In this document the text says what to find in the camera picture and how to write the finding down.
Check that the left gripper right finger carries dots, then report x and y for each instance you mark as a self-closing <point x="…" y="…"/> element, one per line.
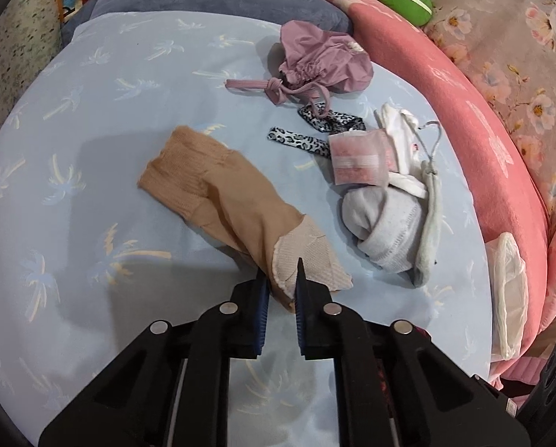
<point x="394" y="387"/>

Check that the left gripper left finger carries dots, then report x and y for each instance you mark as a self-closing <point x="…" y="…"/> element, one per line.
<point x="169" y="387"/>

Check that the grey sock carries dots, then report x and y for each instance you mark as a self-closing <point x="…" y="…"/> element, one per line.
<point x="386" y="223"/>

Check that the white cloth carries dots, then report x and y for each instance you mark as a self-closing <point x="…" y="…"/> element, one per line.
<point x="400" y="126"/>

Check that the beige sheer stocking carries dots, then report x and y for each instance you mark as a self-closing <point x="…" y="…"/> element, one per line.
<point x="219" y="191"/>

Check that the pink pad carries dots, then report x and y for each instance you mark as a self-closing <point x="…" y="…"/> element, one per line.
<point x="362" y="157"/>

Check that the leopard print hair band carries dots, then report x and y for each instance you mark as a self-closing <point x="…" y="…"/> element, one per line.
<point x="334" y="122"/>

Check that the mauve drawstring pouch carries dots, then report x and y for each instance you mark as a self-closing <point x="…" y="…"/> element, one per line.
<point x="316" y="63"/>

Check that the grey drawstring bag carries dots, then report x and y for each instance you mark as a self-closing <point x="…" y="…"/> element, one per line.
<point x="431" y="233"/>

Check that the white lined trash bin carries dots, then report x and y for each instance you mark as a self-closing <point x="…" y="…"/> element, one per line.
<point x="509" y="295"/>

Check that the pink towel blanket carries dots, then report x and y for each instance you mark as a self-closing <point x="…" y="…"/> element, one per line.
<point x="504" y="195"/>

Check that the grey floral quilt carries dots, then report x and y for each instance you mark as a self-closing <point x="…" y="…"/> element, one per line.
<point x="507" y="49"/>

